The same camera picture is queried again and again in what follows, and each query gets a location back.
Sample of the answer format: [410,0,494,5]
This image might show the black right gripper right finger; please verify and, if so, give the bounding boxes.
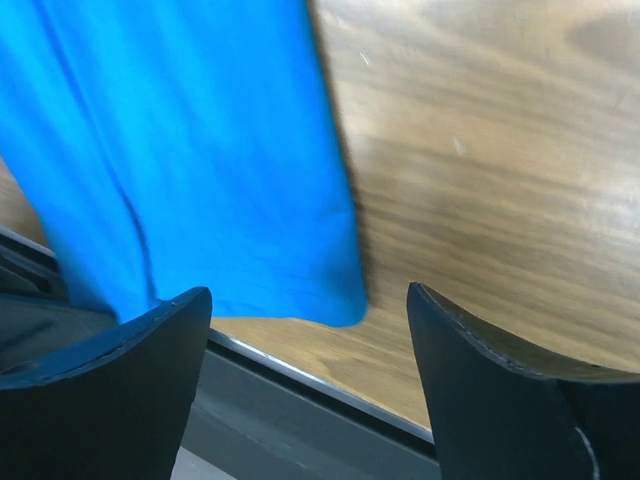
[407,283,639,479]

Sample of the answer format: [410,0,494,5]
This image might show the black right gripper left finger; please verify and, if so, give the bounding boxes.
[1,287,212,479]

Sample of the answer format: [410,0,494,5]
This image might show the blue t shirt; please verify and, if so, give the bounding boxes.
[1,1,368,327]

